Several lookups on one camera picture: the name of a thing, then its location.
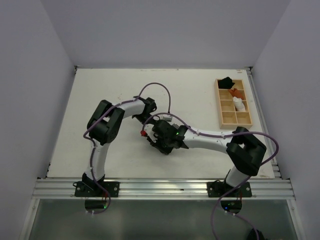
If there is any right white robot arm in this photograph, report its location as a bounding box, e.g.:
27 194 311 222
141 120 267 197

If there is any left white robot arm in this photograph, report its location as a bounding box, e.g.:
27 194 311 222
81 96 157 197

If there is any wooden compartment tray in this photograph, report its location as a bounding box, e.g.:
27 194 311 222
214 77 253 130

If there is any white rolled cloth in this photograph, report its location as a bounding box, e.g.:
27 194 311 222
232 97 246 112

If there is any black rolled cloth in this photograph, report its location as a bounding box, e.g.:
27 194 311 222
217 77 235 90

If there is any orange rolled cloth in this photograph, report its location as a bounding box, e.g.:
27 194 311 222
228 88 245 100

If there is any black object bottom edge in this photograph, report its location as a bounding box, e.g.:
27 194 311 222
246 228 269 240

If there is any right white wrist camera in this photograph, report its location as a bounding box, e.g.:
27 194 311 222
144 124 154 136

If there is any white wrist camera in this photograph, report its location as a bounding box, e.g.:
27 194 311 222
144 124 154 136
162 114 173 122

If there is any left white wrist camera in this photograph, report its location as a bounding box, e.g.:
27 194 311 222
162 114 173 122

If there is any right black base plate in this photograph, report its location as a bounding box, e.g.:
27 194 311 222
206 180 253 198

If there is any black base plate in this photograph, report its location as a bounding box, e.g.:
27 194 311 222
72 181 120 198
206 180 253 198

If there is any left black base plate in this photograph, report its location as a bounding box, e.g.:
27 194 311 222
72 181 120 198

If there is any aluminium rail frame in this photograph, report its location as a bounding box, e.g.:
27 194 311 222
31 178 295 200

